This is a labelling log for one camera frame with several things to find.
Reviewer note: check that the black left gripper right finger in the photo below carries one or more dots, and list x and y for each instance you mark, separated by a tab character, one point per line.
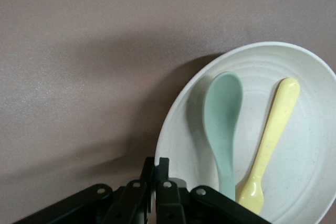
170	203

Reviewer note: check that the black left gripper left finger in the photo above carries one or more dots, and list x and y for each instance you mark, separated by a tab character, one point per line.
131	200

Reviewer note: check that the pale green plastic spoon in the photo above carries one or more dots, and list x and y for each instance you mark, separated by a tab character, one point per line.
221	113

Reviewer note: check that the white round ridged plate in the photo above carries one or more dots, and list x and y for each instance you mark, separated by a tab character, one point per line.
294	155

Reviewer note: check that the yellow plastic fork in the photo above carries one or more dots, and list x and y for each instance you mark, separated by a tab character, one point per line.
273	127

